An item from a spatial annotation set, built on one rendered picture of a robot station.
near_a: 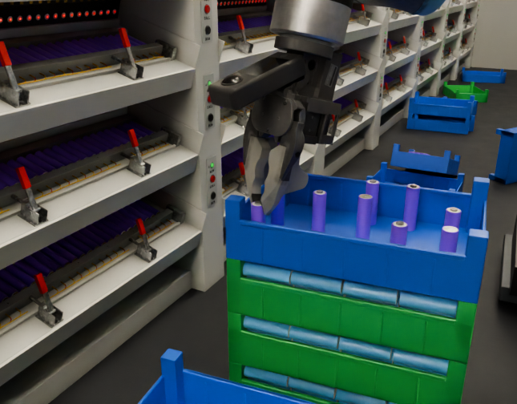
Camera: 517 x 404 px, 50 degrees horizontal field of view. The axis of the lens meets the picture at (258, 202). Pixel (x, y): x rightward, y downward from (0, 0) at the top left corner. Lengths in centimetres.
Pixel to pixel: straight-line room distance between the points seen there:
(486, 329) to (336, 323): 71
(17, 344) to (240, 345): 41
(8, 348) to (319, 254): 56
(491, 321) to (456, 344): 72
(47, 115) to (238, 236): 39
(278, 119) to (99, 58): 52
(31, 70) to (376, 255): 63
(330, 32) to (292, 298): 32
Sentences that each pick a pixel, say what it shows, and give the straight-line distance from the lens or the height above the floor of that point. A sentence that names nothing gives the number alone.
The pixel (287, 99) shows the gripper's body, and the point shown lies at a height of 60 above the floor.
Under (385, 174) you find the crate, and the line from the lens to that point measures 218.
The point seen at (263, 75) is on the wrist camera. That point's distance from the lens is 63.
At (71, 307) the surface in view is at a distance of 109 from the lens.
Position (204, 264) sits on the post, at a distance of 139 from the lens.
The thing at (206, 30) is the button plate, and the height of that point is 63.
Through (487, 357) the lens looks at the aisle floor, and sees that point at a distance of 129.
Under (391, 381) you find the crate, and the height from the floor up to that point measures 27.
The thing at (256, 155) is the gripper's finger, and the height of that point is 53.
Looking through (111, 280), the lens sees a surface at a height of 18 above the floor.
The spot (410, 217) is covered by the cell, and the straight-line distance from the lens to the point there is 79.
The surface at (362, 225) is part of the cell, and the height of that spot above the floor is 43.
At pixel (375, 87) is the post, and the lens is 255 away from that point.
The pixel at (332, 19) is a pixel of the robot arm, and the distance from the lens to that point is 66.
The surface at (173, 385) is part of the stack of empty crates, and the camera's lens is 70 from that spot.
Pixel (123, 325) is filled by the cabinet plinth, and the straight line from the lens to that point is 125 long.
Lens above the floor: 73
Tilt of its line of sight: 22 degrees down
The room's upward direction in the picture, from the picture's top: straight up
